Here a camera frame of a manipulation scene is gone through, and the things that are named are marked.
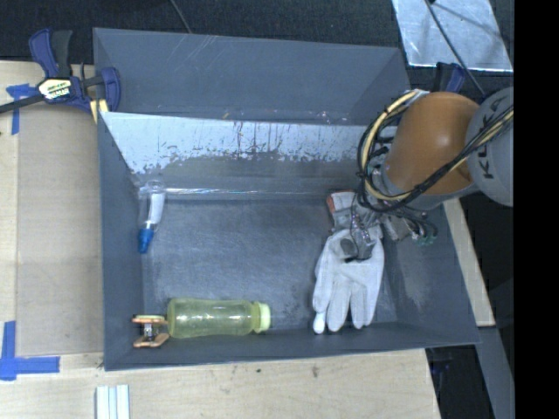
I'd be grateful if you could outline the white work glove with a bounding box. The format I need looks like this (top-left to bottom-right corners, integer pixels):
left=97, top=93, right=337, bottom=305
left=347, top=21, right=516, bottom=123
left=311, top=189, right=387, bottom=335

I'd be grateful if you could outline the grey metal bin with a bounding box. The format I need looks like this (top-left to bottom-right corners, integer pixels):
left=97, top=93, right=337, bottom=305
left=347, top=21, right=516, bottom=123
left=91, top=27, right=482, bottom=372

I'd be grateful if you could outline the yellow-green plastic bottle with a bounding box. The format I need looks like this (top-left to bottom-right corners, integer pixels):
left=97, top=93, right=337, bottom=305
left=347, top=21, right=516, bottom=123
left=165, top=297, right=273, bottom=340

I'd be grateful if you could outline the clear bottle with blue cap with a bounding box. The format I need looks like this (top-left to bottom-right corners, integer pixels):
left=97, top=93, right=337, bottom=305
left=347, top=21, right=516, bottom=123
left=136, top=179, right=169, bottom=255

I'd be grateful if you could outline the small copper-coloured clamp tool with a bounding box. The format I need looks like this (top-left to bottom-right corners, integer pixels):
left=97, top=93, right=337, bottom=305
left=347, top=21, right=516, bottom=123
left=131, top=313, right=171, bottom=350

